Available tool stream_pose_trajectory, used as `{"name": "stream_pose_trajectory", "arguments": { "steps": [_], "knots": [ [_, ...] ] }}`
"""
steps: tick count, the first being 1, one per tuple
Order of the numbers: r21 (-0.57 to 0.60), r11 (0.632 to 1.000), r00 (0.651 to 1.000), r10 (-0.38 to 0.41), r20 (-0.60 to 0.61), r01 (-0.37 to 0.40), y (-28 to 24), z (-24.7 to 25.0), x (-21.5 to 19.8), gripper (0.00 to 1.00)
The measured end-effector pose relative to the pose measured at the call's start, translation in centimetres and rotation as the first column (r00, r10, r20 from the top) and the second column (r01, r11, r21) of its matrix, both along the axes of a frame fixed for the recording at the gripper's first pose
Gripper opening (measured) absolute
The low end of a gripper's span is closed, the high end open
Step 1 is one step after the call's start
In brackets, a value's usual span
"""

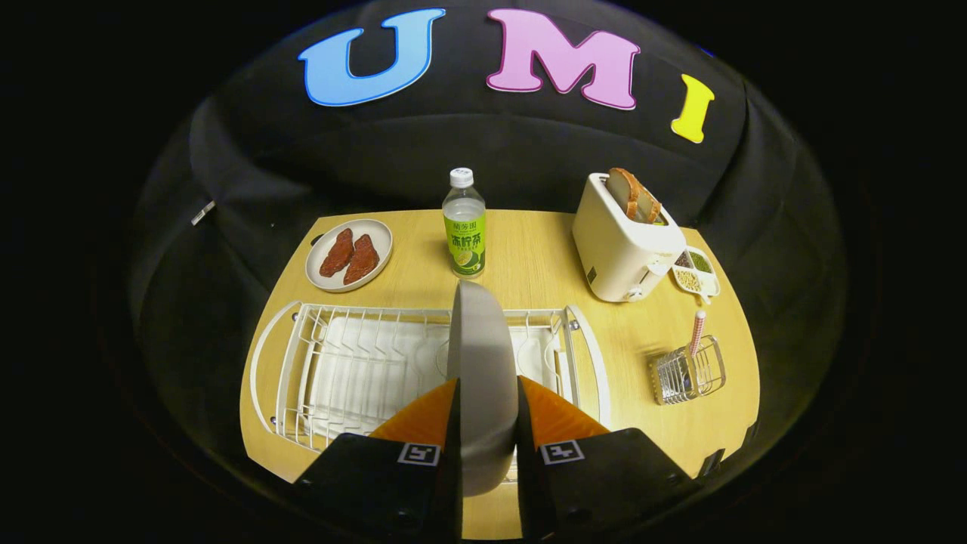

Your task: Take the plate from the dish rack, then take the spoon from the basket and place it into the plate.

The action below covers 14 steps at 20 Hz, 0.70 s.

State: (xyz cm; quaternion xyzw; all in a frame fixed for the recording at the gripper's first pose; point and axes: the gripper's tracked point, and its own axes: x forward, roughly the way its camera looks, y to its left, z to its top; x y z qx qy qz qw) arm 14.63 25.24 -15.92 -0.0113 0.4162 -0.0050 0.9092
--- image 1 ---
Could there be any green label drink bottle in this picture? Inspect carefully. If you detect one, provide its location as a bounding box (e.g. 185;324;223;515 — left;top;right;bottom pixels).
442;168;487;278

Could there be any silver wire basket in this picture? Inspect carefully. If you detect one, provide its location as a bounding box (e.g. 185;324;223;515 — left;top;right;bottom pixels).
650;335;727;406

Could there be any white toaster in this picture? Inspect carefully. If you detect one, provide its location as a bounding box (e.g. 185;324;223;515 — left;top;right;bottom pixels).
572;172;687;303

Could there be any white round plate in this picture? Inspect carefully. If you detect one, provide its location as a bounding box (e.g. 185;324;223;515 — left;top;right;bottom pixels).
446;280;521;498

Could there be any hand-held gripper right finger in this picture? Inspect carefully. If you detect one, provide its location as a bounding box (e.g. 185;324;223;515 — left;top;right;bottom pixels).
515;376;700;541

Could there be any brown meat piece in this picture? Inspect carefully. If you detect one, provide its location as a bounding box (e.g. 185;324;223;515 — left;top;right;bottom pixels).
343;234;380;286
319;228;355;278

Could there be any small beige plate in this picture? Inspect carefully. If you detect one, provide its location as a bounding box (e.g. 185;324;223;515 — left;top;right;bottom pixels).
305;218;394;293

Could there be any white divided dish with beans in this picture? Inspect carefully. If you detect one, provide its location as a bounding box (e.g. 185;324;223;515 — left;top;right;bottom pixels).
671;246;721;303

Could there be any spoon with red checked handle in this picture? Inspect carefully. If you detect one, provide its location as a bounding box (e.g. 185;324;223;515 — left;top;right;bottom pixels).
686;308;706;379

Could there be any white wire dish rack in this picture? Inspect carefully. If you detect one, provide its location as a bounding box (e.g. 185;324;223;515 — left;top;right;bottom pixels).
249;301;611;454

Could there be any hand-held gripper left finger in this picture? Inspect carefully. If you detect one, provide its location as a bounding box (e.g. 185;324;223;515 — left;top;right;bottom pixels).
293;378;463;541

